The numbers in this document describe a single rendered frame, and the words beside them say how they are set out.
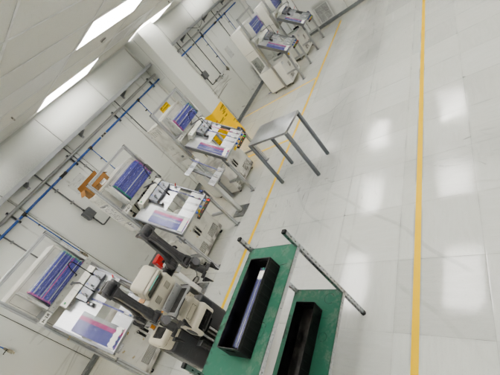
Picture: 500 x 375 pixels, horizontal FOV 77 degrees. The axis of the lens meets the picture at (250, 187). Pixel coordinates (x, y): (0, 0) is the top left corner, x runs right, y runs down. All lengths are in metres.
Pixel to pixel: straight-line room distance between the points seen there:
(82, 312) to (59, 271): 0.49
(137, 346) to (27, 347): 1.80
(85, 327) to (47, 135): 3.21
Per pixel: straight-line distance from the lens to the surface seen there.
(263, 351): 1.88
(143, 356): 4.28
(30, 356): 5.57
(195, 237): 4.60
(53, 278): 3.99
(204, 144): 5.10
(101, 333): 3.84
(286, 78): 7.96
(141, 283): 2.48
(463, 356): 2.50
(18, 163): 5.70
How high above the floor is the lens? 2.28
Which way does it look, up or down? 25 degrees down
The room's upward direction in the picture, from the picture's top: 44 degrees counter-clockwise
